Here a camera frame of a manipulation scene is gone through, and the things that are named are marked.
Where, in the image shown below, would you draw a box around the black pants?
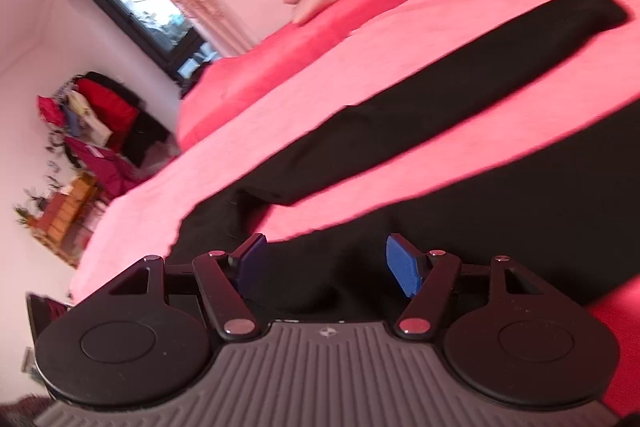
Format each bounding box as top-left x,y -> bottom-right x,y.
168,0 -> 639,321

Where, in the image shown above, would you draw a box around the red bed sheet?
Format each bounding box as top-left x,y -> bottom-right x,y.
177,0 -> 407,150

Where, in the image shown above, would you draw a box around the dark framed window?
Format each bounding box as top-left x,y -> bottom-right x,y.
92,0 -> 220,86

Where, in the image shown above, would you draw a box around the wooden shelf unit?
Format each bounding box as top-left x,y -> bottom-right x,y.
13,171 -> 103,269

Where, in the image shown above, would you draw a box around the hanging clothes rack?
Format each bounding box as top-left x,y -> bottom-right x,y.
36,70 -> 180,198

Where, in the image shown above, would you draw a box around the pink blanket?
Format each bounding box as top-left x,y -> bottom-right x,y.
70,0 -> 639,301

